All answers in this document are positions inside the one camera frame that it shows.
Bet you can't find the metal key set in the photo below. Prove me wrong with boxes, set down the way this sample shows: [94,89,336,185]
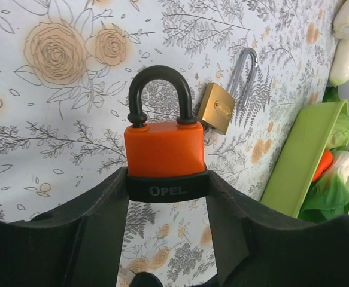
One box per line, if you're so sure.
[204,127,218,146]

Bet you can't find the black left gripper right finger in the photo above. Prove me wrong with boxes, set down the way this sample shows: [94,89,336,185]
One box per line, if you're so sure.
[206,172,349,286]

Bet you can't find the white bok choy stalk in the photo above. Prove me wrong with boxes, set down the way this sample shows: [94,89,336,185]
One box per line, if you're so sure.
[326,151,349,184]

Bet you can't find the white radish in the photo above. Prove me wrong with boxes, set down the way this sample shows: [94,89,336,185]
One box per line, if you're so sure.
[329,39,349,86]

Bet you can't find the orange black padlock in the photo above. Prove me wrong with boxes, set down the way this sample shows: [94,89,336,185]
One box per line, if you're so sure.
[124,65,208,203]

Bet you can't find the brass padlock silver shackle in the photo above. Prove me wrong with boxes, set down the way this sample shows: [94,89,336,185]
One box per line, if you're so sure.
[198,48,259,135]

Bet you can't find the green plastic basket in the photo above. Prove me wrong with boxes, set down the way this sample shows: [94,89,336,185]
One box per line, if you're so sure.
[260,100,349,218]

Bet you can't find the orange carrot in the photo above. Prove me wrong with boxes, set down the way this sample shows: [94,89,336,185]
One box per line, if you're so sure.
[312,150,333,182]

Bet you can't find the floral table mat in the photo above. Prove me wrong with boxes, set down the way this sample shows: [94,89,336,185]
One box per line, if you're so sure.
[0,0,341,287]

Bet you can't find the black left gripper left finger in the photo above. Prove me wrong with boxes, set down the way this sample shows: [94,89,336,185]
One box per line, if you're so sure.
[0,167,169,287]

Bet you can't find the green round cabbage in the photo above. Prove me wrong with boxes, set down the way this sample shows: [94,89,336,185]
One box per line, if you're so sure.
[326,113,349,149]

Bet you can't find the green leafy lettuce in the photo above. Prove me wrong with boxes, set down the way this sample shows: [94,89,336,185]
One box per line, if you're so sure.
[298,170,349,223]

